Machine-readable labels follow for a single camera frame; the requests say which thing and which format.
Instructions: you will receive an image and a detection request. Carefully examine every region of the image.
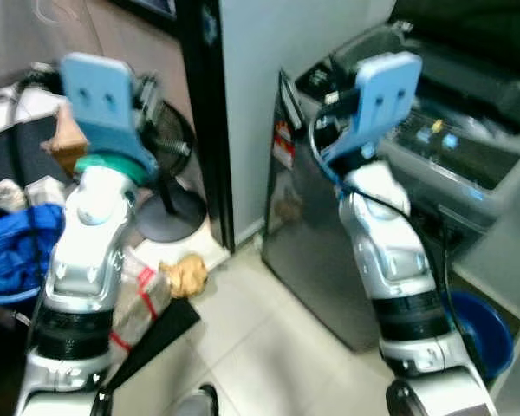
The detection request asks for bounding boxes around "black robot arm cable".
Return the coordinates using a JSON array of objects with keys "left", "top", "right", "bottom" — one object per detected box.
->
[{"left": 309, "top": 111, "right": 462, "bottom": 365}]

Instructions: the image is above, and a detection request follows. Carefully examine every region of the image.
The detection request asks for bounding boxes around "white crumpled cloth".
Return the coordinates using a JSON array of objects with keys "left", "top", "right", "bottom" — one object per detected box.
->
[{"left": 0, "top": 64, "right": 67, "bottom": 140}]

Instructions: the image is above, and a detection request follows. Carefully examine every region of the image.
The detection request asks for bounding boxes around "dark washing machine lid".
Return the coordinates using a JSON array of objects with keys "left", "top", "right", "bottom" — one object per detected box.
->
[{"left": 388, "top": 0, "right": 520, "bottom": 81}]

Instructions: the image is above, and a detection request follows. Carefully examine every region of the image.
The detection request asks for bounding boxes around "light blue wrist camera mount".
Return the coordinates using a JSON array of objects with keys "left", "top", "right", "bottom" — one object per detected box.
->
[
  {"left": 59, "top": 52, "right": 159, "bottom": 174},
  {"left": 319, "top": 51, "right": 424, "bottom": 171}
]

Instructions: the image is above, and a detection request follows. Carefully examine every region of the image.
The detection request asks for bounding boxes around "flat black board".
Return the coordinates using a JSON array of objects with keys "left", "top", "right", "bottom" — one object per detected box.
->
[{"left": 102, "top": 298, "right": 202, "bottom": 393}]

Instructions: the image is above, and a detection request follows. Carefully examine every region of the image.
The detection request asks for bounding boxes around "paper bundle with red bands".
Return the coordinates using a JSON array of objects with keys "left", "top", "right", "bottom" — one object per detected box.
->
[{"left": 107, "top": 250, "right": 176, "bottom": 367}]

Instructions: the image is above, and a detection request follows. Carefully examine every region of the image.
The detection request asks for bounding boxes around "black standing fan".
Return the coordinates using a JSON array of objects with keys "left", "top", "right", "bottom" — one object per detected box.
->
[{"left": 132, "top": 99, "right": 211, "bottom": 244}]

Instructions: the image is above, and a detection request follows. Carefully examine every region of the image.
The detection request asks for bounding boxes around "tan crumpled bag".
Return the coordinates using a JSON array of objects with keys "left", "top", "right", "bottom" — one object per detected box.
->
[{"left": 159, "top": 253, "right": 210, "bottom": 301}]

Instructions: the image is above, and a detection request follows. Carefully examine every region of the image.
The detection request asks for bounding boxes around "grey top-load washing machine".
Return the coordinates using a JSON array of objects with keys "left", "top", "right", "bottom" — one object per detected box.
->
[{"left": 261, "top": 19, "right": 520, "bottom": 354}]

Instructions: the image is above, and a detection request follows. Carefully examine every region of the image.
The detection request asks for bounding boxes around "light blue left wrist camera mount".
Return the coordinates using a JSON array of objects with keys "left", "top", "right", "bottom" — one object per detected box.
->
[{"left": 59, "top": 52, "right": 159, "bottom": 174}]

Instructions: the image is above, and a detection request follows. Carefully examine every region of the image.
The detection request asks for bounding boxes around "blue plastic basin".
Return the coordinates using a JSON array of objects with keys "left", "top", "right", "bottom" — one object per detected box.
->
[{"left": 444, "top": 289, "right": 516, "bottom": 380}]

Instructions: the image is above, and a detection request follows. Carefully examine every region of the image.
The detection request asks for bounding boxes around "blue cloth garment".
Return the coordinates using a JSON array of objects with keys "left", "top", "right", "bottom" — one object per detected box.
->
[{"left": 0, "top": 203, "right": 67, "bottom": 306}]

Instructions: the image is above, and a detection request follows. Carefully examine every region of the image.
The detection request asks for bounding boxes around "light blue right wrist camera mount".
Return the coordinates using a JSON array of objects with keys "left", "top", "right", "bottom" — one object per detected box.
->
[{"left": 319, "top": 51, "right": 424, "bottom": 171}]

